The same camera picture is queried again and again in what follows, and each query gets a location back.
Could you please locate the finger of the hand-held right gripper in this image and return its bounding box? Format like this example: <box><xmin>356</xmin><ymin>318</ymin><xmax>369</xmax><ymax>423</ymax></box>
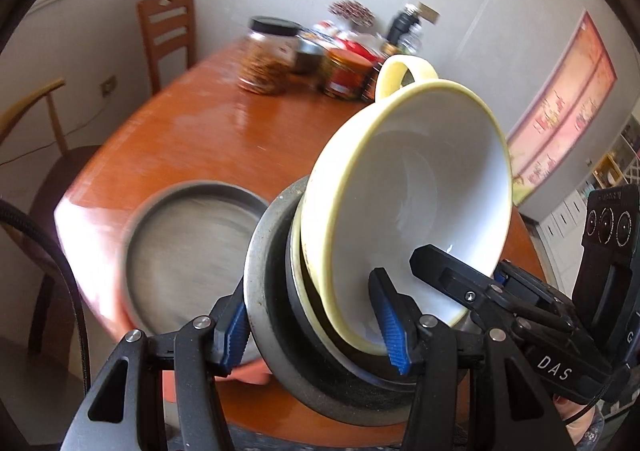
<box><xmin>493</xmin><ymin>259</ymin><xmax>577</xmax><ymax>320</ymax></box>
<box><xmin>409</xmin><ymin>243</ymin><xmax>574</xmax><ymax>333</ymax></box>

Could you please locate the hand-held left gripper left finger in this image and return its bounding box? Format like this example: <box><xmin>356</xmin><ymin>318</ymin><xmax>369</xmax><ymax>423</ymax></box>
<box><xmin>62</xmin><ymin>276</ymin><xmax>251</xmax><ymax>451</ymax></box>

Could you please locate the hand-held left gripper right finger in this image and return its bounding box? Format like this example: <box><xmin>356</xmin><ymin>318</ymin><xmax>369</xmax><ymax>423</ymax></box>
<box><xmin>368</xmin><ymin>267</ymin><xmax>566</xmax><ymax>451</ymax></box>

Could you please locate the orange plastic plate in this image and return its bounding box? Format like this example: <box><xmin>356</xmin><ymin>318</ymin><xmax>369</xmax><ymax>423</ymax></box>
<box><xmin>220</xmin><ymin>358</ymin><xmax>275</xmax><ymax>386</ymax></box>

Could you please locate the shallow steel plate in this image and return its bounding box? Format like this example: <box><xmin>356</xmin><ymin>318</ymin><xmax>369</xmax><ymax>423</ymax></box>
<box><xmin>243</xmin><ymin>176</ymin><xmax>471</xmax><ymax>417</ymax></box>

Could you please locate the round steel pan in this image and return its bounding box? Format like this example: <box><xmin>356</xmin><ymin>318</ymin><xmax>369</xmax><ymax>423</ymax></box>
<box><xmin>117</xmin><ymin>182</ymin><xmax>271</xmax><ymax>367</ymax></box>

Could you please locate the yellow and white ceramic cup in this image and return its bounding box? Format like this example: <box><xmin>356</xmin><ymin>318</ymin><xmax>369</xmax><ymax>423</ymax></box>
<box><xmin>298</xmin><ymin>55</ymin><xmax>514</xmax><ymax>357</ymax></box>

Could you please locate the person's right hand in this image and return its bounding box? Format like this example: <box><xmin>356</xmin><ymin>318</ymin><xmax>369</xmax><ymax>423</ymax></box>
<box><xmin>552</xmin><ymin>393</ymin><xmax>608</xmax><ymax>451</ymax></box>

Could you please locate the white shelf cabinet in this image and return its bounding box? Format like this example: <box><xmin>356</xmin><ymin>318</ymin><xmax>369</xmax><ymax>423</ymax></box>
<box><xmin>537</xmin><ymin>116</ymin><xmax>640</xmax><ymax>292</ymax></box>

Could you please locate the pink cartoon cat door curtain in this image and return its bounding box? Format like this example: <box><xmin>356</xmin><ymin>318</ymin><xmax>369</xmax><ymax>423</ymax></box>
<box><xmin>506</xmin><ymin>10</ymin><xmax>618</xmax><ymax>206</ymax></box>

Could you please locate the dark sauce bottle red label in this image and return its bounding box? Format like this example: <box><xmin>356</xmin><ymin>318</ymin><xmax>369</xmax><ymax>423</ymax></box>
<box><xmin>361</xmin><ymin>43</ymin><xmax>396</xmax><ymax>104</ymax></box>

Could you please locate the red-lidded pickle jar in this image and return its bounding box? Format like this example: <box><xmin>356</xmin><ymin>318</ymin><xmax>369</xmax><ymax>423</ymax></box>
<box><xmin>322</xmin><ymin>47</ymin><xmax>383</xmax><ymax>100</ymax></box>

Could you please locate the light wood chair dark seat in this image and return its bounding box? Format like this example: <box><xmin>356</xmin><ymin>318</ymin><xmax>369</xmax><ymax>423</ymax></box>
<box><xmin>0</xmin><ymin>77</ymin><xmax>101</xmax><ymax>352</ymax></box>

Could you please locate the clear plastic bottle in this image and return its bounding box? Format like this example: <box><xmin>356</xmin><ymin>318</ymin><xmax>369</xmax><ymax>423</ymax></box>
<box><xmin>400</xmin><ymin>21</ymin><xmax>426</xmax><ymax>56</ymax></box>

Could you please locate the black thermos flask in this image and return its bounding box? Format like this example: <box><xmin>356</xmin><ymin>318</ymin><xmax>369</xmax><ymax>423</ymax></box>
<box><xmin>387</xmin><ymin>11</ymin><xmax>418</xmax><ymax>49</ymax></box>

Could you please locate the small steel basin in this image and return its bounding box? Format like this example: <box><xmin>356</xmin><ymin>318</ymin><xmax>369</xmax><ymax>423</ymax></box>
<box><xmin>292</xmin><ymin>38</ymin><xmax>326</xmax><ymax>76</ymax></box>

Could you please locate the red and white packet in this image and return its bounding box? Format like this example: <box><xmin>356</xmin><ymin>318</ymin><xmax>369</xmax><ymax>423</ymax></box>
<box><xmin>312</xmin><ymin>21</ymin><xmax>381</xmax><ymax>52</ymax></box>

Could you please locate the black-lidded pickle jar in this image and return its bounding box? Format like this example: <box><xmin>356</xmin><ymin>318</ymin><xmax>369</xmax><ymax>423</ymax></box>
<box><xmin>236</xmin><ymin>17</ymin><xmax>302</xmax><ymax>96</ymax></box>

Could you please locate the dark red flower bouquet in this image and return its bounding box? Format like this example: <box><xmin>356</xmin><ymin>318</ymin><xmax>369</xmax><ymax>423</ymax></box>
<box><xmin>329</xmin><ymin>0</ymin><xmax>375</xmax><ymax>26</ymax></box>

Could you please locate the brown slatted wooden chair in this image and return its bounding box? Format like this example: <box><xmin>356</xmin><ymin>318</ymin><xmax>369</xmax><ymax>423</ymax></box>
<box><xmin>136</xmin><ymin>0</ymin><xmax>197</xmax><ymax>94</ymax></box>

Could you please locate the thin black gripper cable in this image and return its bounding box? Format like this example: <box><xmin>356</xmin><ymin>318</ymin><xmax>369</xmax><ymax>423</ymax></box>
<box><xmin>565</xmin><ymin>366</ymin><xmax>633</xmax><ymax>427</ymax></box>

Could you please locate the thick black cable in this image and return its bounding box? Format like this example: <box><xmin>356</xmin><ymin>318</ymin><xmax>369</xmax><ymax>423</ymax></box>
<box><xmin>0</xmin><ymin>198</ymin><xmax>91</xmax><ymax>397</ymax></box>

